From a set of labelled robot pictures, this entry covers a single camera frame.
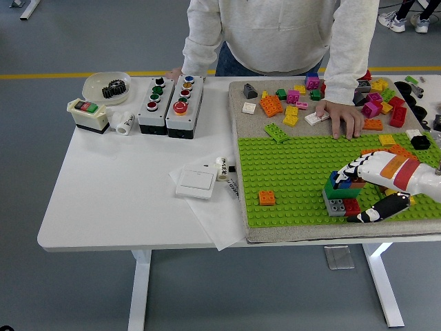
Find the magenta toy brick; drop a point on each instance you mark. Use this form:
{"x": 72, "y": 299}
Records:
{"x": 371, "y": 109}

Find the red sloped brick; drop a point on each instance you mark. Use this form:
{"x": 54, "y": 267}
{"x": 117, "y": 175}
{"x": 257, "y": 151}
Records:
{"x": 368, "y": 76}

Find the cream red-green switch box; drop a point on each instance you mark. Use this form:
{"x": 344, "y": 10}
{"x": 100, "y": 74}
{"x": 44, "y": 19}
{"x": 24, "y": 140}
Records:
{"x": 88, "y": 120}

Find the red square toy brick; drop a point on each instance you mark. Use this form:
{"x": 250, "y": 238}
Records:
{"x": 396, "y": 101}
{"x": 323, "y": 88}
{"x": 351, "y": 207}

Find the printed label strip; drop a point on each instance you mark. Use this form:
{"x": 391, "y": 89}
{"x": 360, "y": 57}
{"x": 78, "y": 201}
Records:
{"x": 233, "y": 189}

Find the grey four-button control box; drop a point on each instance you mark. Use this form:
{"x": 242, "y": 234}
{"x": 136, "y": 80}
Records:
{"x": 147, "y": 120}

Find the white pipe tee fitting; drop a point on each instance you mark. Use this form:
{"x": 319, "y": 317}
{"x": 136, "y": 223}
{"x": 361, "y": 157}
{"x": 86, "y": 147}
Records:
{"x": 125, "y": 125}

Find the person's left forearm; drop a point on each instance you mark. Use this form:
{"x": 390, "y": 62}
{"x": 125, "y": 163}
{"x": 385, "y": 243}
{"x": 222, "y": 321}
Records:
{"x": 344, "y": 76}

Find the small green flat piece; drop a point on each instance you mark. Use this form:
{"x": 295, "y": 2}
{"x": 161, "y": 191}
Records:
{"x": 411, "y": 79}

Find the pink flat tile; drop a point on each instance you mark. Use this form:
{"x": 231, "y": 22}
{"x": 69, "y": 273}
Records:
{"x": 301, "y": 105}

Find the tiny yellow toy brick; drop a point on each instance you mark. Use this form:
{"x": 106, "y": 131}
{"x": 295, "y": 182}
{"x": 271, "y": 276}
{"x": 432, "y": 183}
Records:
{"x": 264, "y": 94}

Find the red long toy brick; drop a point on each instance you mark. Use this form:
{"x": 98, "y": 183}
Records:
{"x": 398, "y": 117}

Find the orange square toy brick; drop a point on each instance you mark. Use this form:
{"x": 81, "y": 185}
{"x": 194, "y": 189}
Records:
{"x": 266, "y": 198}

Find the blue square toy brick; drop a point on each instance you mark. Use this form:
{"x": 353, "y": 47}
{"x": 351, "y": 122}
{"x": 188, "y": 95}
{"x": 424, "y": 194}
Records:
{"x": 310, "y": 74}
{"x": 332, "y": 179}

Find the black metal gear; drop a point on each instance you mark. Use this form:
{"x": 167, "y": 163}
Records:
{"x": 120, "y": 88}
{"x": 108, "y": 93}

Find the black toy brick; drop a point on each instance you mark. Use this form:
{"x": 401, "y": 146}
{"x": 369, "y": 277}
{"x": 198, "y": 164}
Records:
{"x": 420, "y": 142}

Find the green long toy brick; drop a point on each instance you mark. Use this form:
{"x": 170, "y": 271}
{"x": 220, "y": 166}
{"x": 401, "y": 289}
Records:
{"x": 344, "y": 193}

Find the white table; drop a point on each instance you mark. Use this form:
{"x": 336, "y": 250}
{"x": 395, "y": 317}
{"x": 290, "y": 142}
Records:
{"x": 103, "y": 189}

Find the person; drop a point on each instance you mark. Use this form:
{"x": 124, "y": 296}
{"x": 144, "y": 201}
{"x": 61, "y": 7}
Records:
{"x": 275, "y": 34}
{"x": 394, "y": 20}

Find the white plastic bowl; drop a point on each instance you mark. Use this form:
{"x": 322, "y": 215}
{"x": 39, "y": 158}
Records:
{"x": 93, "y": 89}

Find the person's left hand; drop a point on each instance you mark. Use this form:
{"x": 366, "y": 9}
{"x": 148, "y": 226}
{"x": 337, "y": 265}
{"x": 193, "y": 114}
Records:
{"x": 341, "y": 115}

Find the white furniture foot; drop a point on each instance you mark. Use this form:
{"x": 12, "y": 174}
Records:
{"x": 30, "y": 8}

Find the white double tile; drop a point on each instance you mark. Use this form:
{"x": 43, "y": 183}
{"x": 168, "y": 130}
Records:
{"x": 312, "y": 119}

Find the lime green toy brick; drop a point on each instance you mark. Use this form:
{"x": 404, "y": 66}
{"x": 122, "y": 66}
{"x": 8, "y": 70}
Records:
{"x": 387, "y": 94}

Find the small black box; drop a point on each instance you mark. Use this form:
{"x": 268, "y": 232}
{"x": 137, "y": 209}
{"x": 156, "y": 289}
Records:
{"x": 438, "y": 122}

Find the orange wide toy brick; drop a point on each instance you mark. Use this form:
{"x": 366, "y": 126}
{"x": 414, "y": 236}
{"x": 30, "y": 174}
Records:
{"x": 271, "y": 107}

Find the grey emergency-stop control box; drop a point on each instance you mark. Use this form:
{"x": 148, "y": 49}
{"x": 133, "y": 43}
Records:
{"x": 178, "y": 125}

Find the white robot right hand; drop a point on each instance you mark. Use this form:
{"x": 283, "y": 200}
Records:
{"x": 403, "y": 174}

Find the white paper sheet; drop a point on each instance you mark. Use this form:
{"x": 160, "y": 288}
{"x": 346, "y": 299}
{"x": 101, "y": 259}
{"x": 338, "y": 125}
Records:
{"x": 213, "y": 220}

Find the person's right forearm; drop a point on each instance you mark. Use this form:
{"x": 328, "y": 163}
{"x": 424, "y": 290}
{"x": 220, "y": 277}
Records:
{"x": 200, "y": 51}

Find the silver floor plate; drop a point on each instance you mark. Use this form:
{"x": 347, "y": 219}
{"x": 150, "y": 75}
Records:
{"x": 339, "y": 257}

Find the small white toy brick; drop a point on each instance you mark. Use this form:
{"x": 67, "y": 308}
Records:
{"x": 413, "y": 133}

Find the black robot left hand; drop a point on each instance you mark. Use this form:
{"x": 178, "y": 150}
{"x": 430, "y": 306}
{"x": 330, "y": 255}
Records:
{"x": 5, "y": 329}

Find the grey brick with rings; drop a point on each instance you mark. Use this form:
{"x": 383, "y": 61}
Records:
{"x": 363, "y": 85}

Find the white table leg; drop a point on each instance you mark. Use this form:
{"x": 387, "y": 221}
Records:
{"x": 382, "y": 282}
{"x": 139, "y": 293}

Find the pink square toy brick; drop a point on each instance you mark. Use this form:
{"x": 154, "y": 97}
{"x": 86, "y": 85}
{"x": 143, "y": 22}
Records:
{"x": 312, "y": 83}
{"x": 293, "y": 97}
{"x": 372, "y": 97}

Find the small green toy brick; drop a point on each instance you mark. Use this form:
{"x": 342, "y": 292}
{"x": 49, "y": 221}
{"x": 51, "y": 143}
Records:
{"x": 314, "y": 94}
{"x": 281, "y": 94}

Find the lime green studded baseplate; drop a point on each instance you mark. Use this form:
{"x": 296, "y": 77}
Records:
{"x": 275, "y": 165}

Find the brown square toy brick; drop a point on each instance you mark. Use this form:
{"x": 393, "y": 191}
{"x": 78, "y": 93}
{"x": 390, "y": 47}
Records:
{"x": 358, "y": 184}

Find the yellow flat brick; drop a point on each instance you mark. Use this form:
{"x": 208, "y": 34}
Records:
{"x": 387, "y": 140}

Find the dark green studded plate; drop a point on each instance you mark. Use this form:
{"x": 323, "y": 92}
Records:
{"x": 430, "y": 157}

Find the grey toy brick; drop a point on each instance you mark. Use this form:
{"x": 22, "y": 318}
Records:
{"x": 334, "y": 207}

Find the white wall switch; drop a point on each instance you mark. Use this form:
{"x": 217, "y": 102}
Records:
{"x": 195, "y": 182}

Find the orange long toy brick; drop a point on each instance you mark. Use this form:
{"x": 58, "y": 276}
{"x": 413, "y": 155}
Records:
{"x": 399, "y": 151}
{"x": 372, "y": 125}
{"x": 373, "y": 151}

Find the grey metal part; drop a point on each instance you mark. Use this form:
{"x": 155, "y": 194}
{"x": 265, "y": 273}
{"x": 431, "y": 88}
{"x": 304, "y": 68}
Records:
{"x": 417, "y": 90}

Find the green flat studded plate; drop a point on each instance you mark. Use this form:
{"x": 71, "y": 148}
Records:
{"x": 276, "y": 133}

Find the white square tile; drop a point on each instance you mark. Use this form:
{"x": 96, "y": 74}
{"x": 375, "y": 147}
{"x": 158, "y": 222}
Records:
{"x": 248, "y": 107}

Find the dark grey sloped brick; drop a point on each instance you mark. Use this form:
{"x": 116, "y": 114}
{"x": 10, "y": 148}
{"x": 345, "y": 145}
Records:
{"x": 251, "y": 91}
{"x": 360, "y": 100}

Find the person's right hand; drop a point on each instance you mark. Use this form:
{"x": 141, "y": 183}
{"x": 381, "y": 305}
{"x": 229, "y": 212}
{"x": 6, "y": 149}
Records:
{"x": 174, "y": 73}

